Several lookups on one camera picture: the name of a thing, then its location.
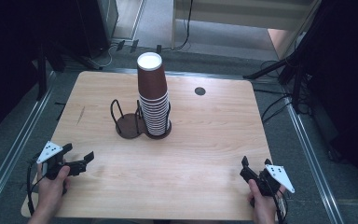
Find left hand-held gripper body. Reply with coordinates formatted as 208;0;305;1
36;140;89;181

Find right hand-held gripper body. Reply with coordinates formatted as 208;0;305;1
251;164;296;198

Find black wire cup holder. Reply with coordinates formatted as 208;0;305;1
110;98;172;140

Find person's right hand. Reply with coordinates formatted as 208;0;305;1
247;179;287;219

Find person's left hand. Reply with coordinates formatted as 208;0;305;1
35;162;72;216

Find black metal stand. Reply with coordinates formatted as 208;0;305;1
36;41;48;101

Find black tripod stand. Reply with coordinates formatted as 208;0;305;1
242;0;327;87

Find dark cabinet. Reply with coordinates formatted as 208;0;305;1
76;0;119;59

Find metal floor rail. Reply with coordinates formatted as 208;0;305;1
287;99;345;224
0;70;56;214

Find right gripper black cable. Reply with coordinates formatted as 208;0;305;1
269;186;289;224

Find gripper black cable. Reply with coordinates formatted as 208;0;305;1
26;153;46;217
269;186;289;224

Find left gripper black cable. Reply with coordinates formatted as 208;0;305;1
26;153;46;217

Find black floor cables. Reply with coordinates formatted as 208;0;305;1
255;88;311;123

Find white floor cable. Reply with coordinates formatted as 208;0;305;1
88;43;119;70

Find white shelf frame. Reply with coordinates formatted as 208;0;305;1
171;0;322;61

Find black hanging cable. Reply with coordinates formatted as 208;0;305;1
161;0;194;51

